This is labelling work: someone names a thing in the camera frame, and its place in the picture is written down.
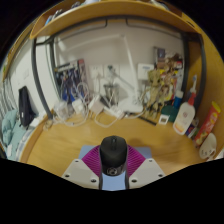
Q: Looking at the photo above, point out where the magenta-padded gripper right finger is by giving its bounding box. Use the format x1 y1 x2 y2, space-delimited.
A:
123 144 167 190

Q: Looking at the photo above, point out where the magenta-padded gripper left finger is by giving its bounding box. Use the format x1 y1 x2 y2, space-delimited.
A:
61 144 104 190

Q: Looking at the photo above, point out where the black computer mouse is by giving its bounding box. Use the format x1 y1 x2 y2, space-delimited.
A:
99 134 129 177

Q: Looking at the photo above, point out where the light blue mouse pad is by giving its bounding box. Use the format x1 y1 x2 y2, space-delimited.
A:
78 144 153 192

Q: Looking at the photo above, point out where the small white desk clock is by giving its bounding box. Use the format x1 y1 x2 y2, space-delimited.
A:
158 113 170 126

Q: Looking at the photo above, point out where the dark green round object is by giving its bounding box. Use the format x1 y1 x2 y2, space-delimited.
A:
160 104 179 123

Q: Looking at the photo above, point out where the white pump bottle red top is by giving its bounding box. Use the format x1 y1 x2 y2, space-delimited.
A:
172 91 197 136

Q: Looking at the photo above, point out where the white charger block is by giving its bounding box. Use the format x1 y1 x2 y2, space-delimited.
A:
71 98 85 115
88 96 105 116

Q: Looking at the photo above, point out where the white power strip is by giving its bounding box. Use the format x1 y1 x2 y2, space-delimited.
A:
106 105 125 118

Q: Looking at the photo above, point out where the red chip canister yellow lid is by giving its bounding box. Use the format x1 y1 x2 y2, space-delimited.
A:
194 101 222 148

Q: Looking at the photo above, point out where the teal bedding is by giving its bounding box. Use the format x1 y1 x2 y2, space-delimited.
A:
0 109 28 161

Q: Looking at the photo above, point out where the brown tree figurine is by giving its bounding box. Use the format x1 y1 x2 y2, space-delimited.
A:
144 68 174 121

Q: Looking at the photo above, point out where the black bag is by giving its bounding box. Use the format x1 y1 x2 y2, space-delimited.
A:
18 85 37 129

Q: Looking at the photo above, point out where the blue model kit box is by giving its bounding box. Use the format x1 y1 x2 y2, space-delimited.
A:
54 59 89 104

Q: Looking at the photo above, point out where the clear bottle white nozzle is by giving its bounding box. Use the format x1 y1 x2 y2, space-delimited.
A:
188 74 198 104

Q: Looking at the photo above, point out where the wooden shelf unit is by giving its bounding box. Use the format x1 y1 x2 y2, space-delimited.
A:
29 0 201 41

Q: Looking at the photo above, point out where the colourful wall poster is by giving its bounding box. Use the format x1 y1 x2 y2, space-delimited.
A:
153 46 184 91

